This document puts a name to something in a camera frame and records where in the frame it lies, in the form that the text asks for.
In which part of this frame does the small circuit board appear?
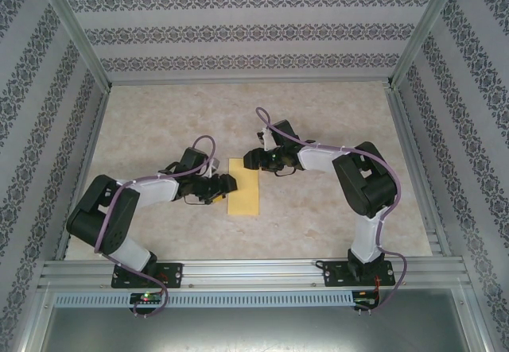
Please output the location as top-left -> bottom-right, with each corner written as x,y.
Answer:
353,296 -> 379,310
130,292 -> 165,305

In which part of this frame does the short aluminium wall rail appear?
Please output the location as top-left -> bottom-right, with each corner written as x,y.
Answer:
106,74 -> 394,87

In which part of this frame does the aluminium frame post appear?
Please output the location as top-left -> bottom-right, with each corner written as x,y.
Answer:
37,0 -> 113,91
387,0 -> 467,89

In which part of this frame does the grey metal panel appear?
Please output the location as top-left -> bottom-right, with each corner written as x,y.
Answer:
37,306 -> 488,352

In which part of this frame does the slotted grey cable duct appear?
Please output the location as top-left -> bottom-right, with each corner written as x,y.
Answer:
52,290 -> 356,309

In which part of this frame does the purple cable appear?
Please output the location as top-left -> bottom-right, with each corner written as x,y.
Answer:
254,106 -> 410,317
94,134 -> 219,319

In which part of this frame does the aluminium side rail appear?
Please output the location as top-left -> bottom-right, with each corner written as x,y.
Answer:
383,83 -> 453,257
54,87 -> 113,261

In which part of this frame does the yellow cloth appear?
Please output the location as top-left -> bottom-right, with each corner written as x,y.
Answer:
227,157 -> 262,216

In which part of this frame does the wide aluminium mounting rail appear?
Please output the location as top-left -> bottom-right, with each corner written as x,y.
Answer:
37,256 -> 468,290

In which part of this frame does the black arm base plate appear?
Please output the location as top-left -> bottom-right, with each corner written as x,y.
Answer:
112,262 -> 185,290
323,260 -> 398,288

